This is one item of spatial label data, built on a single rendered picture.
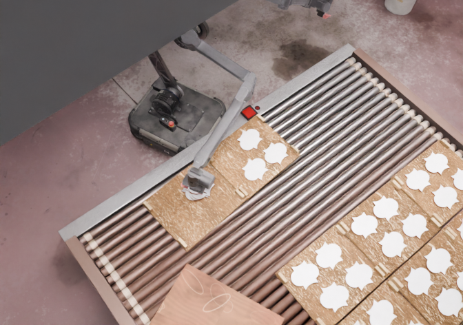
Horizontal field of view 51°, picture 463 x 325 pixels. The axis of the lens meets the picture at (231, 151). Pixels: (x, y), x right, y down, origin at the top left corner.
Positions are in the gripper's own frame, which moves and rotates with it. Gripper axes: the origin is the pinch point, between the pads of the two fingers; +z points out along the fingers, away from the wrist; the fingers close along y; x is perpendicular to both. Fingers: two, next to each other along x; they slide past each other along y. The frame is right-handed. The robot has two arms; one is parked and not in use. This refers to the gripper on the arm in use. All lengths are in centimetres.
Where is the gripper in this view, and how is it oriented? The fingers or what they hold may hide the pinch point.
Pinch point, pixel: (194, 189)
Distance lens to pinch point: 247.5
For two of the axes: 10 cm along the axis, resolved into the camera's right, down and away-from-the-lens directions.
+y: 9.2, 3.5, -1.5
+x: 3.8, -8.0, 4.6
